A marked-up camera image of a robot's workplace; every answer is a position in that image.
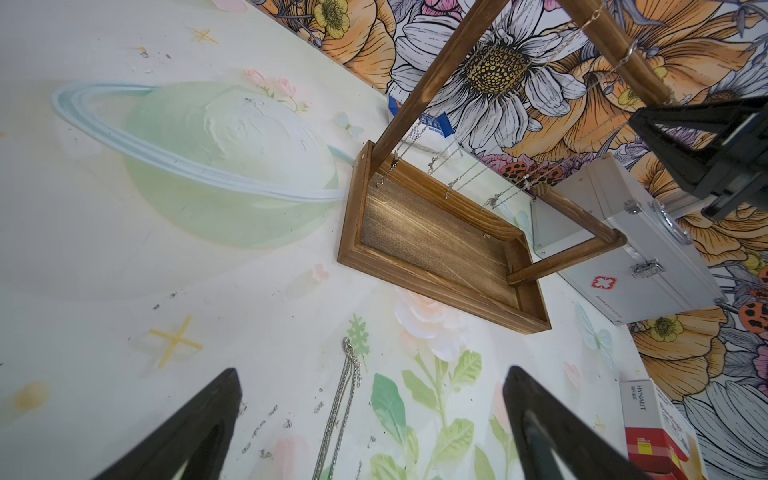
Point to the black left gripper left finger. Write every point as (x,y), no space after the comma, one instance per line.
(193,443)

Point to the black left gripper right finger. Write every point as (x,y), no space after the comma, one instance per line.
(548,435)

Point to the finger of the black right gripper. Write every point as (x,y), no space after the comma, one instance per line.
(684,138)

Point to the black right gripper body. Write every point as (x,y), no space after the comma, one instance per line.
(738,171)

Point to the wooden jewelry display stand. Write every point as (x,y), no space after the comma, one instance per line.
(441,204)

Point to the silver aluminium first aid case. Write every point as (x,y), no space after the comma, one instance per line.
(658,272)

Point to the red white bandage box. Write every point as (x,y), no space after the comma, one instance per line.
(660,441)

